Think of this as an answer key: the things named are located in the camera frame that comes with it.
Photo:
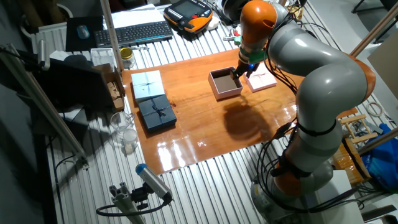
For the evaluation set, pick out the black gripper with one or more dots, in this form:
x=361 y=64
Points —
x=248 y=68

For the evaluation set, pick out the pink box lid with ribbon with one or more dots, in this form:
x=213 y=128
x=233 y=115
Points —
x=262 y=81

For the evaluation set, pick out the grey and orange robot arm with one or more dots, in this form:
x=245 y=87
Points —
x=326 y=81

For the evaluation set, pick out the open pink box base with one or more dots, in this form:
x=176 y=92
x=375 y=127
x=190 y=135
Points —
x=225 y=84

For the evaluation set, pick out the dark blue gift box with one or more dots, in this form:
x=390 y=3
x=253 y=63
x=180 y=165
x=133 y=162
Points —
x=157 y=113

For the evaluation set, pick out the light blue gift box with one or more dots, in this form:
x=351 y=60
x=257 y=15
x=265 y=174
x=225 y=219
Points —
x=147 y=85

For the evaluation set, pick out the brown cardboard box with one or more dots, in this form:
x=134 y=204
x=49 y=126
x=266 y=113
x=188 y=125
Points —
x=116 y=90

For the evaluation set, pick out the orange striped box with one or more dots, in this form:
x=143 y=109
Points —
x=349 y=161

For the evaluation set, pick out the green wrist adapter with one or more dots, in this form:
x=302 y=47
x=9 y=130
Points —
x=256 y=56

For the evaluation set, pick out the silver metal clamp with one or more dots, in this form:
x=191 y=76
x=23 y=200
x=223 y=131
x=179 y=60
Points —
x=229 y=38

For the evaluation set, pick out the white egg-shaped object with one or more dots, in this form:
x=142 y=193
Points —
x=213 y=23

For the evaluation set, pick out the black filament spool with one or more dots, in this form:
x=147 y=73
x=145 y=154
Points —
x=231 y=9

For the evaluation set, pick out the glossy wooden board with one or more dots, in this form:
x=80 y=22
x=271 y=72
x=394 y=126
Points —
x=199 y=124

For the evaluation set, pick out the orange and black teach pendant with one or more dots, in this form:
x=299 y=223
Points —
x=189 y=14

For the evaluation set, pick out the black keyboard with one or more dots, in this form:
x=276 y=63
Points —
x=133 y=33

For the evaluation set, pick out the glass jar with gold lid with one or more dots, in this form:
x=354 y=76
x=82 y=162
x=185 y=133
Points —
x=127 y=57

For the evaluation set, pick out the white paper sheets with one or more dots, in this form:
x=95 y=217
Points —
x=136 y=15

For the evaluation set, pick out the small wooden rack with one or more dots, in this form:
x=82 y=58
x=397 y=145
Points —
x=357 y=127

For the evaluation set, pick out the small clear plastic cup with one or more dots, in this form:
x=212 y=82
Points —
x=130 y=138

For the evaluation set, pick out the clear glass beaker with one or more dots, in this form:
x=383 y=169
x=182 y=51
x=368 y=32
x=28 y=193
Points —
x=120 y=123

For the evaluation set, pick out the upright aluminium pole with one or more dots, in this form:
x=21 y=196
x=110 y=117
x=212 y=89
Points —
x=111 y=34

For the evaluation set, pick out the clear plastic container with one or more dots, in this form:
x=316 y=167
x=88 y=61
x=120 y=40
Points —
x=103 y=56

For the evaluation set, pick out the black mouse pad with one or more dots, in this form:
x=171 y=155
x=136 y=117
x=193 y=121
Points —
x=93 y=40

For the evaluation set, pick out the blue plastic bag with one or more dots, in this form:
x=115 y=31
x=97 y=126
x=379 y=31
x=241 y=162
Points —
x=384 y=155

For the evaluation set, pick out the grey computer mouse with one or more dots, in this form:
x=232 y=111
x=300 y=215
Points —
x=83 y=31

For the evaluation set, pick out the black monitor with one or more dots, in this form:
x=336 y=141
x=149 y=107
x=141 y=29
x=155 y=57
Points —
x=74 y=84

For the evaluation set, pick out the slanted aluminium pole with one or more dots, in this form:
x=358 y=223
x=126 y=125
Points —
x=46 y=105

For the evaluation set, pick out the silver camera with blue cap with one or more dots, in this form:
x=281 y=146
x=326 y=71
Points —
x=154 y=182

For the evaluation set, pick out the white pedestal block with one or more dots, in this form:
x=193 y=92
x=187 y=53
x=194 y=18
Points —
x=339 y=199

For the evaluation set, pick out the aluminium profile bracket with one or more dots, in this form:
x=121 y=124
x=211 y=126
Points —
x=124 y=203

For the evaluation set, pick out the silver cylindrical camera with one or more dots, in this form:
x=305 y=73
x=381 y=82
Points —
x=43 y=54

